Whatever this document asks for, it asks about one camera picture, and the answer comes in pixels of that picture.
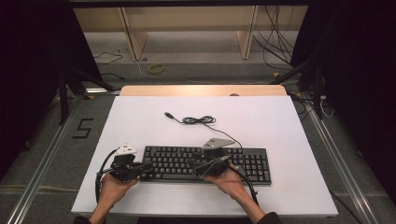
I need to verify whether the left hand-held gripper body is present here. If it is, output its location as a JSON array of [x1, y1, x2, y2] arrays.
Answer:
[[109, 143, 148, 184]]

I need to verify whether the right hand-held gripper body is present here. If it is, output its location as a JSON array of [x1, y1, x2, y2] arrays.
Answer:
[[191, 137, 236, 178]]

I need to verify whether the black computer keyboard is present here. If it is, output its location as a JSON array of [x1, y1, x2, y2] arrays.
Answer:
[[139, 145, 273, 186]]

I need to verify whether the person's left hand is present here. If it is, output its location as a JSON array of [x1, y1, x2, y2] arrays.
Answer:
[[97, 173, 139, 210]]

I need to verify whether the person's right hand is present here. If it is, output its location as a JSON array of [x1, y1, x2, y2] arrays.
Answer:
[[204, 164, 250, 203]]

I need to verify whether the white table board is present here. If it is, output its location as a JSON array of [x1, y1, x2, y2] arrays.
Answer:
[[70, 95, 339, 217]]

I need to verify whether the short aluminium bar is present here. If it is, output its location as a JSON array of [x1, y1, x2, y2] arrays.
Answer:
[[85, 88, 121, 94]]

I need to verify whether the black metal stand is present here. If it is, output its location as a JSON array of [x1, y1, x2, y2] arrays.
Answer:
[[57, 66, 116, 125], [269, 52, 325, 120]]

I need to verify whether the yellow tape roll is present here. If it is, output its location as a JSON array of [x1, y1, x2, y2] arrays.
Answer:
[[148, 63, 165, 75]]

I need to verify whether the beige wooden shelf unit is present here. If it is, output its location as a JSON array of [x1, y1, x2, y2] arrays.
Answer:
[[73, 6, 309, 62]]

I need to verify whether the black curtain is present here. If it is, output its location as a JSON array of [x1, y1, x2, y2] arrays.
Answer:
[[0, 0, 104, 181], [290, 0, 396, 194]]

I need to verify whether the left hand-held gripper cable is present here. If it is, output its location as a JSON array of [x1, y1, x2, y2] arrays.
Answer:
[[94, 148, 120, 204]]

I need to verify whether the hand-held gripper cable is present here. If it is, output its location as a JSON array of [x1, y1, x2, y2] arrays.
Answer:
[[94, 148, 120, 204], [199, 156, 260, 206]]

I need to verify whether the right hand-held gripper cable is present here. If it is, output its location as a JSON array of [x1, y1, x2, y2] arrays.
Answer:
[[199, 156, 260, 206]]

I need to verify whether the black keyboard cable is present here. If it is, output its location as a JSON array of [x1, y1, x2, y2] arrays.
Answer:
[[163, 111, 244, 149]]

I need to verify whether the aluminium floor rail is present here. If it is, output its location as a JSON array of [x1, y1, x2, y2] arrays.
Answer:
[[6, 96, 82, 224], [303, 102, 379, 224]]

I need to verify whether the thin black floor cable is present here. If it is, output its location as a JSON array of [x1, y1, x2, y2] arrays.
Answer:
[[92, 50, 124, 65]]

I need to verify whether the short white floor cable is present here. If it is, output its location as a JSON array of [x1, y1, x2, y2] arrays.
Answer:
[[319, 96, 335, 119]]

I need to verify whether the bundle of black cables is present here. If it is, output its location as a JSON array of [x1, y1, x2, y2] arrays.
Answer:
[[251, 5, 295, 71]]

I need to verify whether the black frame bar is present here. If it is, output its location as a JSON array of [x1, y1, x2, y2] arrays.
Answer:
[[68, 0, 312, 8]]

